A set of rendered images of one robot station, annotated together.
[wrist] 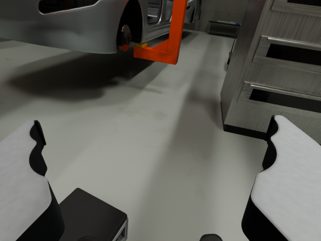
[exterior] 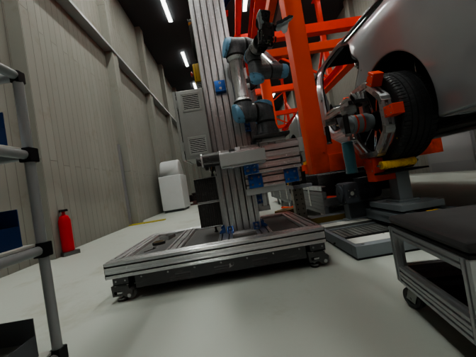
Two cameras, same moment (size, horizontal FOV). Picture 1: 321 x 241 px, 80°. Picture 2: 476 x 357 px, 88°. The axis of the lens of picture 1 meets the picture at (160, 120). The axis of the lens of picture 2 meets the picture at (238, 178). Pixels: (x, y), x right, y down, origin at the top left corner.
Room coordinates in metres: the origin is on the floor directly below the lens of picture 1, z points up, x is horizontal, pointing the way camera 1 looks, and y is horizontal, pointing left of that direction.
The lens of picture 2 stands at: (1.04, -0.48, 0.55)
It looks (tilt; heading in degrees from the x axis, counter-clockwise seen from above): 1 degrees up; 168
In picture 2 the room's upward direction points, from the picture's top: 9 degrees counter-clockwise
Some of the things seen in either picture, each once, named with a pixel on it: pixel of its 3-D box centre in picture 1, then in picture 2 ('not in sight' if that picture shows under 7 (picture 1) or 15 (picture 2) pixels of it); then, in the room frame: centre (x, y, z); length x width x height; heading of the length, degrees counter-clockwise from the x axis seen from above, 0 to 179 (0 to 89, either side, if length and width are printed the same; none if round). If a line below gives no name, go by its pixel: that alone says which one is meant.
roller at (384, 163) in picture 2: not in sight; (397, 163); (-0.44, 1.00, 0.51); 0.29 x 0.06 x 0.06; 79
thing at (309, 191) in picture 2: not in sight; (295, 193); (-2.32, 1.05, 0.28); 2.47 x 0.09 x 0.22; 169
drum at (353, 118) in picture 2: not in sight; (357, 123); (-0.59, 0.86, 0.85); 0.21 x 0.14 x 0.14; 79
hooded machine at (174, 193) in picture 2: not in sight; (173, 185); (-7.35, -0.82, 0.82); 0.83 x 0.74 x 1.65; 169
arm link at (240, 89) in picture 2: not in sight; (239, 80); (-0.46, -0.04, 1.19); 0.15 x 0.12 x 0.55; 94
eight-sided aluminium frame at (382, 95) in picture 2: not in sight; (366, 122); (-0.58, 0.93, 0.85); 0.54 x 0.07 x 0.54; 169
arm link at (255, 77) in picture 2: not in sight; (258, 72); (-0.19, 0.00, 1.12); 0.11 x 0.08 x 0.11; 94
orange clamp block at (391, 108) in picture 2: not in sight; (393, 110); (-0.27, 0.87, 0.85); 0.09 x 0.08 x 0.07; 169
